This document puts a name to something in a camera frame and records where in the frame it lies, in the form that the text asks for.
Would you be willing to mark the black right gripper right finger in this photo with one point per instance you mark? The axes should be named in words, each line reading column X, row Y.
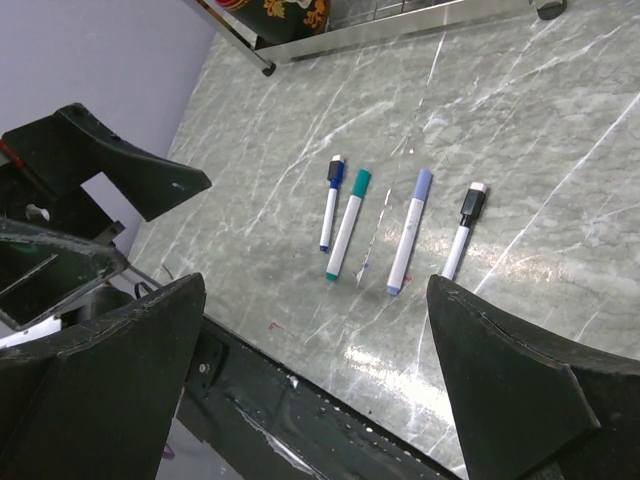
column 528, row 403

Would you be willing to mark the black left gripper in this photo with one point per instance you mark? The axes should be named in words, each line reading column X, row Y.
column 43, row 165

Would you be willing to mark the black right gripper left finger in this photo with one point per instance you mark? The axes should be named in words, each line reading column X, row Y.
column 96, row 400

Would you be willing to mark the thin white pen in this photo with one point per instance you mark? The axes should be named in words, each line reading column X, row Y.
column 470, row 212

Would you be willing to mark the white marker with purple tip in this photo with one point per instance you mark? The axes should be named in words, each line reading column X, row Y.
column 409, row 231

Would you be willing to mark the small pen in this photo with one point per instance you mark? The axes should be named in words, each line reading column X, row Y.
column 347, row 224

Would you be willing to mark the grey pen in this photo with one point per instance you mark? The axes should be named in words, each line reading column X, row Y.
column 334, row 176

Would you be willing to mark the red and black mug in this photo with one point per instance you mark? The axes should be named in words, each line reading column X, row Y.
column 280, row 21

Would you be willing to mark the steel dish rack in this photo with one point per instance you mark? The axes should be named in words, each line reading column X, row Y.
column 389, row 22

